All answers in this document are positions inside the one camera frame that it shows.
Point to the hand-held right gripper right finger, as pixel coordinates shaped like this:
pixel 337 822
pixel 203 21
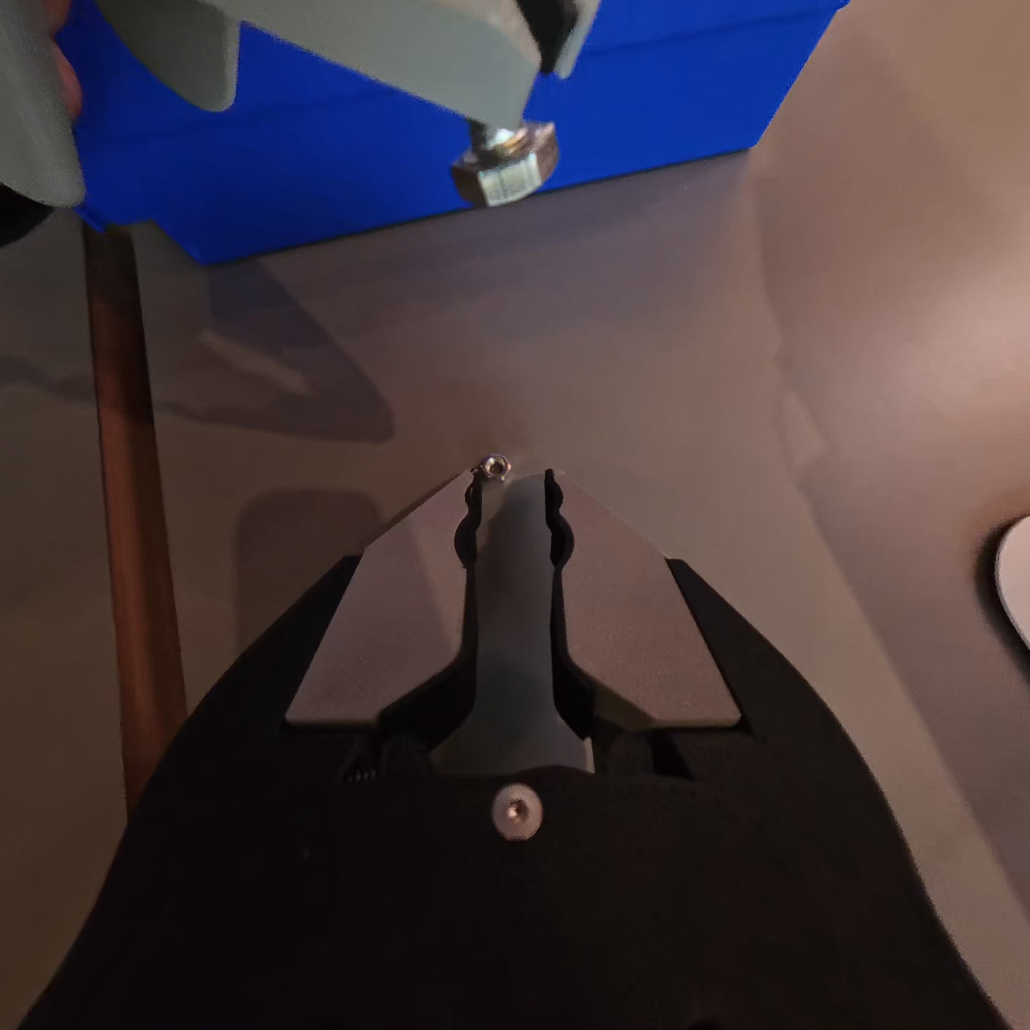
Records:
pixel 636 636

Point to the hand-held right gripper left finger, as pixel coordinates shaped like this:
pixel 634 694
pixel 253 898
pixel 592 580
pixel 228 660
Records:
pixel 386 628

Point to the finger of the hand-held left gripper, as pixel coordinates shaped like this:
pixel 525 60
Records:
pixel 386 40
pixel 583 24

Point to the silver hex bolt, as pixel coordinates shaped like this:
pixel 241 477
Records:
pixel 499 181

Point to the small silver hex nut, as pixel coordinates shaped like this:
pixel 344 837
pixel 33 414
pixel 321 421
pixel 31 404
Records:
pixel 493 465

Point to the person's left hand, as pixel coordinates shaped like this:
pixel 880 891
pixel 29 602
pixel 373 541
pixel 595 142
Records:
pixel 68 80

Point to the blue plastic box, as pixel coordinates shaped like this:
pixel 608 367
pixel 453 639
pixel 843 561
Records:
pixel 644 121

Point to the white flat stand base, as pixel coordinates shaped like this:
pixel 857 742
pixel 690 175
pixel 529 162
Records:
pixel 1018 579

